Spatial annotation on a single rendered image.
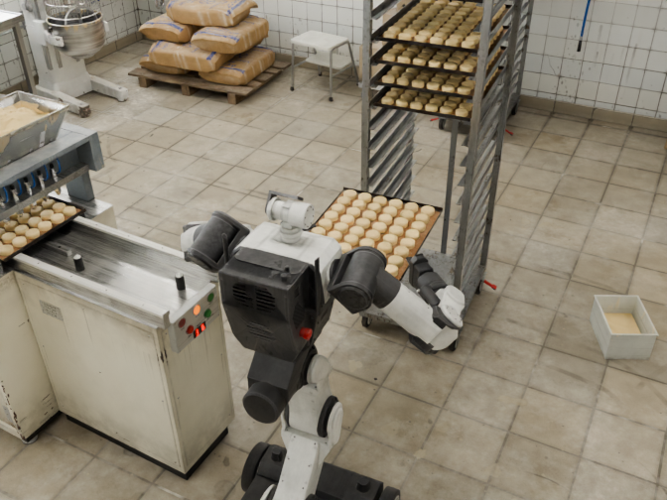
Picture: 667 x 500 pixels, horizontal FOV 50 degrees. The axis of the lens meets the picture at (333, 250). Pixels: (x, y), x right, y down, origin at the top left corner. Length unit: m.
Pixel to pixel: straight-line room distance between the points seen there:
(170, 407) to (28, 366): 0.69
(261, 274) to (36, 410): 1.69
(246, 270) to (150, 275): 0.93
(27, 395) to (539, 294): 2.55
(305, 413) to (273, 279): 0.73
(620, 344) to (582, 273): 0.70
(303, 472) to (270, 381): 0.56
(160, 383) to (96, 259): 0.54
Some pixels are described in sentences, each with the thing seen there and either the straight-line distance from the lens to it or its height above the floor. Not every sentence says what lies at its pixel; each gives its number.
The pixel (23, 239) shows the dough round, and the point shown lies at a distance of 2.91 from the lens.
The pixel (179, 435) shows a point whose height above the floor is 0.31.
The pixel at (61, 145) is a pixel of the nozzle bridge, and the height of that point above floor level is 1.18.
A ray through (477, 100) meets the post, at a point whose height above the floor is 1.32.
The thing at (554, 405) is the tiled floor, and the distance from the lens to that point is 3.41.
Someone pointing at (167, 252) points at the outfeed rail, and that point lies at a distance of 2.70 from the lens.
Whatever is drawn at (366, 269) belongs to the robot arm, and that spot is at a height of 1.33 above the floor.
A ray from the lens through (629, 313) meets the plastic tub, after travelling 3.92.
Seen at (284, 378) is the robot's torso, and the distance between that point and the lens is 2.02.
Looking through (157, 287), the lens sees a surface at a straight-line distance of 2.64.
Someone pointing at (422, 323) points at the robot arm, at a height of 1.18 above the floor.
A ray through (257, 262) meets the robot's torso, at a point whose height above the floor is 1.34.
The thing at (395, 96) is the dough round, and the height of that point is 1.24.
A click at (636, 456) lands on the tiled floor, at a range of 3.32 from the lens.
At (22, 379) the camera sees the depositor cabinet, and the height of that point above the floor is 0.37.
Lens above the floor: 2.40
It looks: 35 degrees down
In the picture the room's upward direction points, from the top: 1 degrees counter-clockwise
